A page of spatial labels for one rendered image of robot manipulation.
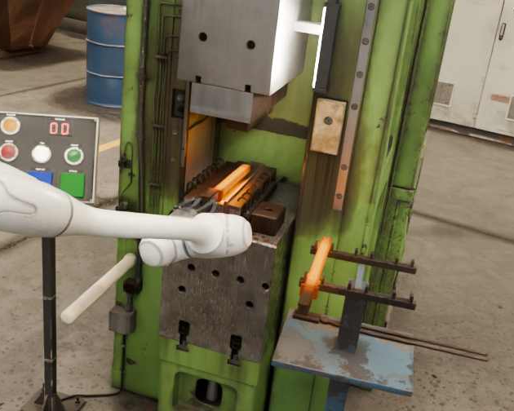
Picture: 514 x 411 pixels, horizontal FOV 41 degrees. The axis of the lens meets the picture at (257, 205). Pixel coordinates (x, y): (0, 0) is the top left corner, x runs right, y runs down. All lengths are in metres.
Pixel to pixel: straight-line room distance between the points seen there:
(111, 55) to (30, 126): 4.39
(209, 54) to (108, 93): 4.67
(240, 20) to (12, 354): 1.83
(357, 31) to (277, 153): 0.70
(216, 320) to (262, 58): 0.88
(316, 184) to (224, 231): 0.62
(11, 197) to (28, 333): 2.06
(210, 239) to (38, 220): 0.49
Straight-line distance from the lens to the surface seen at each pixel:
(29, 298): 3.57
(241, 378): 2.42
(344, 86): 2.13
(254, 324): 2.28
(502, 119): 7.25
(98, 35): 6.66
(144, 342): 2.76
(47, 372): 2.75
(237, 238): 1.68
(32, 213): 1.32
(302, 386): 2.61
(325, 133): 2.16
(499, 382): 3.43
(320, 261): 1.93
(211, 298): 2.29
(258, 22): 2.02
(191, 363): 2.46
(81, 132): 2.26
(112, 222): 1.52
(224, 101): 2.09
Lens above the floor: 1.86
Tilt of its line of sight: 23 degrees down
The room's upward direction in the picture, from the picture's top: 7 degrees clockwise
